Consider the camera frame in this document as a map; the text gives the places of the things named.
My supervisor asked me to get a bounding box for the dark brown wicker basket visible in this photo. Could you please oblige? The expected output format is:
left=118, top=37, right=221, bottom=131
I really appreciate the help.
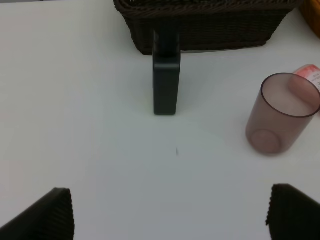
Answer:
left=113, top=0, right=303, bottom=55

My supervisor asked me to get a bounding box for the translucent pink plastic cup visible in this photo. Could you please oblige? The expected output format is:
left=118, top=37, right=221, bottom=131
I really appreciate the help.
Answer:
left=245, top=73, right=320, bottom=155

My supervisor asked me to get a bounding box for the light brown wicker basket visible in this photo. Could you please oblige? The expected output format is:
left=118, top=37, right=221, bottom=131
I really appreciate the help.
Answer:
left=299, top=0, right=320, bottom=38

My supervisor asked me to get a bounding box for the pink squeeze tube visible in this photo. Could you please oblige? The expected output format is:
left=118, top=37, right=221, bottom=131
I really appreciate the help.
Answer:
left=293, top=64, right=320, bottom=90

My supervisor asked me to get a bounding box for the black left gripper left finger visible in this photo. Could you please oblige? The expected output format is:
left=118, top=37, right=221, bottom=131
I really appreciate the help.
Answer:
left=0, top=188, right=75, bottom=240

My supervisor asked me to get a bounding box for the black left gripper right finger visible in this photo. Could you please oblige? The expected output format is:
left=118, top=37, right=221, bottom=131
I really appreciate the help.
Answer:
left=265, top=184, right=320, bottom=240

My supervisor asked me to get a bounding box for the dark green pump bottle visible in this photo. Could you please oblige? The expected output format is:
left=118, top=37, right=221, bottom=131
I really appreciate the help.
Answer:
left=152, top=28, right=181, bottom=116

